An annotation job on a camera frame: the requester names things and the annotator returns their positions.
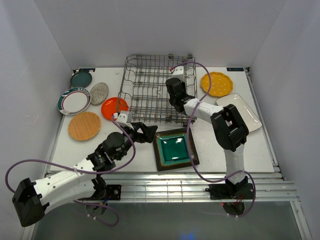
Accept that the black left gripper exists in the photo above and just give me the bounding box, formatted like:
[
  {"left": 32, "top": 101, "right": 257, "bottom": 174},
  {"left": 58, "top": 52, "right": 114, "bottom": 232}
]
[{"left": 116, "top": 122, "right": 158, "bottom": 161}]

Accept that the white rectangular plate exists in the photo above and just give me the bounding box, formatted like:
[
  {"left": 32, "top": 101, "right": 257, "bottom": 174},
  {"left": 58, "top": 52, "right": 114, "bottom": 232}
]
[{"left": 216, "top": 93, "right": 262, "bottom": 133}]

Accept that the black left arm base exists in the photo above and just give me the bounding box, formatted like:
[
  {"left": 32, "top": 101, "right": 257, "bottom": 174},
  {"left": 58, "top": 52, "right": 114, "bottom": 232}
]
[{"left": 92, "top": 184, "right": 122, "bottom": 201}]

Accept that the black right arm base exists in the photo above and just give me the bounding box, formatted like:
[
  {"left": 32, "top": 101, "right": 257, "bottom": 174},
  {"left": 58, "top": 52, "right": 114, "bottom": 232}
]
[{"left": 205, "top": 183, "right": 255, "bottom": 200}]

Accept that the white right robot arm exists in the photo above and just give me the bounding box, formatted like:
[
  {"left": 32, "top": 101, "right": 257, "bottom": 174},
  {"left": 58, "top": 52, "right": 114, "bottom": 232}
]
[{"left": 165, "top": 78, "right": 249, "bottom": 199}]

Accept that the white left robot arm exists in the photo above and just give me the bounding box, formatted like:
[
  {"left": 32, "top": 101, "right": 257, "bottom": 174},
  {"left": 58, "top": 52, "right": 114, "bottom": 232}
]
[{"left": 12, "top": 122, "right": 158, "bottom": 227}]

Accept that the green square glazed plate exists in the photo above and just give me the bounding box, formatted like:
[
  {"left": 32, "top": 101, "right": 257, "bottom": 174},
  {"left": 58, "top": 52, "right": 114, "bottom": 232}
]
[{"left": 152, "top": 127, "right": 200, "bottom": 172}]

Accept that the orange round plate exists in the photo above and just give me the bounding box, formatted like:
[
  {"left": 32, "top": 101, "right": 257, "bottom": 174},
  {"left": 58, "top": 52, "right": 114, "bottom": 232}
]
[{"left": 100, "top": 97, "right": 129, "bottom": 121}]

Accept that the yellow polka dot plate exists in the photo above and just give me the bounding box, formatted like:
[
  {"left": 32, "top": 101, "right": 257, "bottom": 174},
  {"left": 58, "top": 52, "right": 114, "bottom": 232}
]
[{"left": 200, "top": 71, "right": 234, "bottom": 98}]

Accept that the black xdof label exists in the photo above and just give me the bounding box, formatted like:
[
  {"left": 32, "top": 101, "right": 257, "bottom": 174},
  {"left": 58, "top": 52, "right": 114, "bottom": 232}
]
[{"left": 226, "top": 67, "right": 245, "bottom": 72}]

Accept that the speckled beige oval plate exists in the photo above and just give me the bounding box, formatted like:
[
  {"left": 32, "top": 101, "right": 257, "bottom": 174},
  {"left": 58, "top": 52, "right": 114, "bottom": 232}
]
[{"left": 90, "top": 82, "right": 109, "bottom": 106}]

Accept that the woven bamboo round plate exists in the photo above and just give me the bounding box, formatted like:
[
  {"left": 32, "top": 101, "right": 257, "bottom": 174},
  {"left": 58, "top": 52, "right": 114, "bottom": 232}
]
[{"left": 68, "top": 111, "right": 102, "bottom": 142}]

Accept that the white plate striped rim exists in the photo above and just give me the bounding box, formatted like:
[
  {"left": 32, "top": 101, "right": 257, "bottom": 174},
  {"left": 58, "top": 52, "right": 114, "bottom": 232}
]
[{"left": 57, "top": 87, "right": 92, "bottom": 116}]

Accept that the dark teal round plate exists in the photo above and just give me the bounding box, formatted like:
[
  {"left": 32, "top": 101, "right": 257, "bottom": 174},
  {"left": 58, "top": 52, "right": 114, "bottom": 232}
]
[{"left": 70, "top": 71, "right": 93, "bottom": 88}]

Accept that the black label back left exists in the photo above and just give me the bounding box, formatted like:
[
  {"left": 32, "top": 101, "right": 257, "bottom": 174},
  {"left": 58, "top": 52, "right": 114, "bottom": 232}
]
[{"left": 73, "top": 68, "right": 96, "bottom": 74}]

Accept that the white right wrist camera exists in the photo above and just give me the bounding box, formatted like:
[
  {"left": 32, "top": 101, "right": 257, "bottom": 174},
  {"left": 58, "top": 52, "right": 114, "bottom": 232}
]
[{"left": 171, "top": 66, "right": 185, "bottom": 82}]

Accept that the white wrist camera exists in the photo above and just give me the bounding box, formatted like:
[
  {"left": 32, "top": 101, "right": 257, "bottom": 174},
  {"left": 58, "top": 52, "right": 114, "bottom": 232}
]
[
  {"left": 171, "top": 66, "right": 185, "bottom": 82},
  {"left": 111, "top": 110, "right": 133, "bottom": 127}
]

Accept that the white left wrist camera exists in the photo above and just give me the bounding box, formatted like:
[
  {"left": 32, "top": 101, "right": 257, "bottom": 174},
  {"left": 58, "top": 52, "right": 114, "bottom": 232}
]
[{"left": 111, "top": 110, "right": 133, "bottom": 127}]

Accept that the grey wire dish rack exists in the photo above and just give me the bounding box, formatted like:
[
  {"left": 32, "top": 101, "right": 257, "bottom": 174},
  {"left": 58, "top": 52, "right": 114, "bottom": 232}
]
[{"left": 118, "top": 53, "right": 196, "bottom": 127}]

